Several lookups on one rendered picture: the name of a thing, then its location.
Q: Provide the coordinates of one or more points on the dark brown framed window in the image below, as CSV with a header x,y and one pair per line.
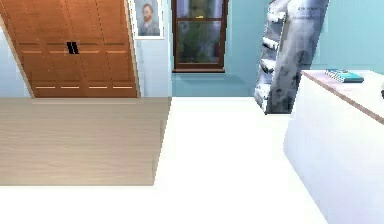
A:
x,y
199,36

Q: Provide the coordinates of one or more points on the framed portrait picture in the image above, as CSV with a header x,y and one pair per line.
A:
x,y
147,18

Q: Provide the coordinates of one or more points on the grey marbled shelf unit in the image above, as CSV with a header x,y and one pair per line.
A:
x,y
290,56

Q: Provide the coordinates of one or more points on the brown wooden double door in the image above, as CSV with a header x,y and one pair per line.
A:
x,y
86,66

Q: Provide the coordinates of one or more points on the white counter with brown edge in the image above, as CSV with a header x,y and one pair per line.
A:
x,y
336,143

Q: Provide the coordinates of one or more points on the teal book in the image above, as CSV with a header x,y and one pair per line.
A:
x,y
345,75

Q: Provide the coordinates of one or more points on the small black object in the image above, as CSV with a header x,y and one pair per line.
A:
x,y
382,92

